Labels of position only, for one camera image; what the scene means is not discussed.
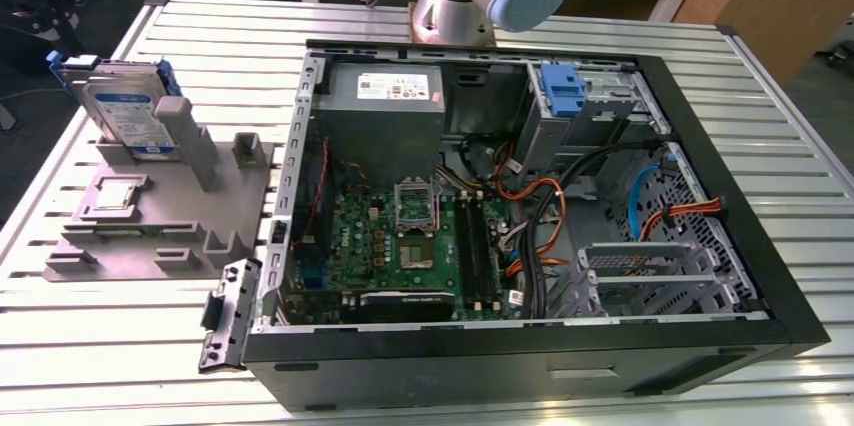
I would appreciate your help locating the grey plastic parts rack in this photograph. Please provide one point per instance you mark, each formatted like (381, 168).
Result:
(173, 206)

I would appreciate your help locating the green RAM stick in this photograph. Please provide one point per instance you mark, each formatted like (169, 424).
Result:
(127, 232)

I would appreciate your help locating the blue plastic drive latch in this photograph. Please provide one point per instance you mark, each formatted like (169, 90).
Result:
(563, 91)

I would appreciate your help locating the green motherboard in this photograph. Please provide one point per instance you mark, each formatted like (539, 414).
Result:
(360, 246)

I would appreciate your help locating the silver CPU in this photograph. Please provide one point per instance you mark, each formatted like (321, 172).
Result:
(115, 196)

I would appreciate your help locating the grey power supply unit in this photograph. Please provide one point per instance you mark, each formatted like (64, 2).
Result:
(373, 136)

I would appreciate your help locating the grey metal drive cage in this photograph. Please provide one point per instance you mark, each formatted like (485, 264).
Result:
(567, 136)

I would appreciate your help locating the black RAM slot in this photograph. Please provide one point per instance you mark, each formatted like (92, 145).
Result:
(473, 251)
(489, 251)
(481, 251)
(464, 251)

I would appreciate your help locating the grey card retention bracket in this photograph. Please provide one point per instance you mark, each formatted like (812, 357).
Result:
(229, 296)

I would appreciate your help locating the black graphics card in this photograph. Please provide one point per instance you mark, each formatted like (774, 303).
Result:
(400, 308)

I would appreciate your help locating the black open PC case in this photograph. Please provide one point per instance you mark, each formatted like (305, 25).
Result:
(467, 371)

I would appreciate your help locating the hard disk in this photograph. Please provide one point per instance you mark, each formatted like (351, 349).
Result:
(127, 116)

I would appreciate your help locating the CPU socket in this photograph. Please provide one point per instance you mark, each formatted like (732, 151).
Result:
(420, 253)

